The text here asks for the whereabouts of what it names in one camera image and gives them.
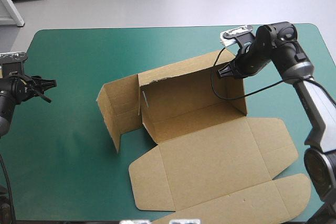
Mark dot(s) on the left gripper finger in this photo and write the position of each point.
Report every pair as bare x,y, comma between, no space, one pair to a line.
45,83
44,96

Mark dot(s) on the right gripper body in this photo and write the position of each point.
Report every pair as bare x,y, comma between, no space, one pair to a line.
249,59

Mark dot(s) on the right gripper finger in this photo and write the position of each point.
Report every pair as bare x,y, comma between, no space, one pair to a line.
225,70

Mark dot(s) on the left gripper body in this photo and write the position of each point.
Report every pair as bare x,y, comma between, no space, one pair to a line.
21,89

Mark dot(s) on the brown cardboard box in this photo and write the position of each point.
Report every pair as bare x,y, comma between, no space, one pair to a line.
210,140

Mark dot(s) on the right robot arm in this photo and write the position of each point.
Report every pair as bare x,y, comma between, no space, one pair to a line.
296,58

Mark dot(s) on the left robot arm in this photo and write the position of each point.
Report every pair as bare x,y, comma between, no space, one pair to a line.
4,108

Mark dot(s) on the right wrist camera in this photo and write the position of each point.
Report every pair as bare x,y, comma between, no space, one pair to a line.
235,34

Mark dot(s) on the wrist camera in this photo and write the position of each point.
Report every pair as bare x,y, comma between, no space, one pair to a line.
12,56
235,34

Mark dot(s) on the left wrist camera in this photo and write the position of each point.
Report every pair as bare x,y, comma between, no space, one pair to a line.
12,56

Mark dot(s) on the white rack frame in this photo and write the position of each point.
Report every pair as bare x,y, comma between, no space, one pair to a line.
11,11

